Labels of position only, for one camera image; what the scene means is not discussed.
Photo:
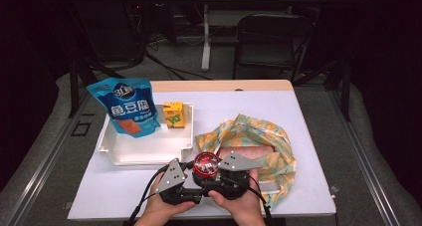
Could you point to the orange-print fabric bag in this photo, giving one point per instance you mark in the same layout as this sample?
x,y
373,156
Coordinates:
x,y
282,159

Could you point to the person's right hand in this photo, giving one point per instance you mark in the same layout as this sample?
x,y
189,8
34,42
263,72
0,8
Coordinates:
x,y
245,209

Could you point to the red can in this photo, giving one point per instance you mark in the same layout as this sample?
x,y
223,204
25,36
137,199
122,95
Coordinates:
x,y
205,164

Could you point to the grey tape piece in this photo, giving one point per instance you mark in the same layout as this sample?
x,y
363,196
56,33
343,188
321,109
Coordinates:
x,y
67,205
335,188

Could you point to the black folding chair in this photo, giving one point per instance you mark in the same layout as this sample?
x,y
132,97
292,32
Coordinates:
x,y
270,53

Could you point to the yellow drink carton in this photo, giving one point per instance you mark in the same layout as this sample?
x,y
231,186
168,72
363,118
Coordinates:
x,y
174,114

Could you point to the person's left hand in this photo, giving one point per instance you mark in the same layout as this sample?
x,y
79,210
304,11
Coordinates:
x,y
162,212

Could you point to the aluminium floor rail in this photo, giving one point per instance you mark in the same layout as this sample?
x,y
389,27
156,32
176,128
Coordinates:
x,y
361,159
43,163

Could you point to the white desk leg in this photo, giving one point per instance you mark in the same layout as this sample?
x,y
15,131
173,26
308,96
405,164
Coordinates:
x,y
206,46

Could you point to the blue snack pouch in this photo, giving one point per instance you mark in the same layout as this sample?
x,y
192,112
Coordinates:
x,y
129,106

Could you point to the dark cabinet with red light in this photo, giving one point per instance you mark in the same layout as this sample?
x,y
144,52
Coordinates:
x,y
109,30

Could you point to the black metal stand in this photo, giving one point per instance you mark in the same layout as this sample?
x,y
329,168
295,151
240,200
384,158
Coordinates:
x,y
73,86
346,93

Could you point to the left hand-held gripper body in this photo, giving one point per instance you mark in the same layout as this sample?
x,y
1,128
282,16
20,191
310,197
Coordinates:
x,y
172,179

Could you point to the white plastic box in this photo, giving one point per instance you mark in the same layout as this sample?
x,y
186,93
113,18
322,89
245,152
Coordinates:
x,y
149,149

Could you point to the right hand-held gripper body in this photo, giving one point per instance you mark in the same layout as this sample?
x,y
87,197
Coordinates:
x,y
237,163

